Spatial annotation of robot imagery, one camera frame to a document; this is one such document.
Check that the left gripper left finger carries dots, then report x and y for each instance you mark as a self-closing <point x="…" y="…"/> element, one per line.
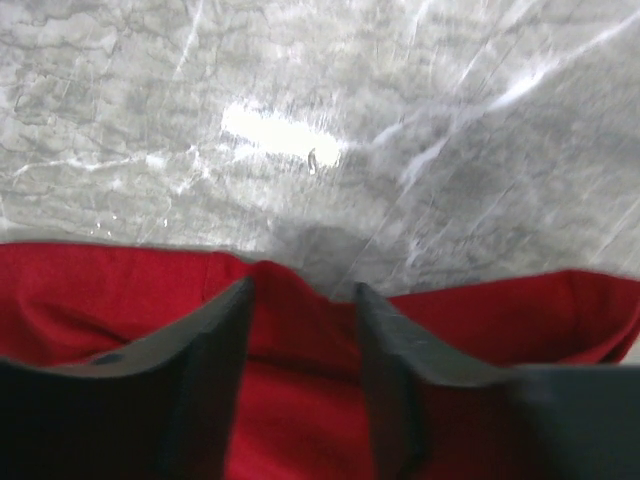
<point x="161" y="407"/>

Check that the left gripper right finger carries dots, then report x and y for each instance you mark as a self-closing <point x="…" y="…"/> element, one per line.
<point x="437" y="411"/>

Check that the red t shirt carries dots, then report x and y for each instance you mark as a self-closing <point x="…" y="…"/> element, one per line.
<point x="300" y="411"/>

